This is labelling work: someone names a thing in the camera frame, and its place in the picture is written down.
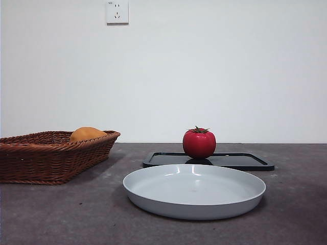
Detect red tomato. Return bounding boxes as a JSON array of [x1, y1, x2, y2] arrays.
[[182, 125, 217, 159]]

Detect pale grey round plate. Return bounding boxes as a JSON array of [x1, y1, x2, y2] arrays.
[[122, 163, 267, 221]]

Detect dark green rectangular tray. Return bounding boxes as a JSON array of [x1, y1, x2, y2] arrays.
[[142, 151, 275, 172]]

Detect white wall socket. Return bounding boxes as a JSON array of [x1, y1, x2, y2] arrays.
[[106, 0, 129, 26]]

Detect brown wicker basket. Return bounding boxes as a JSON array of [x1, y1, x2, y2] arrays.
[[0, 130, 121, 185]]

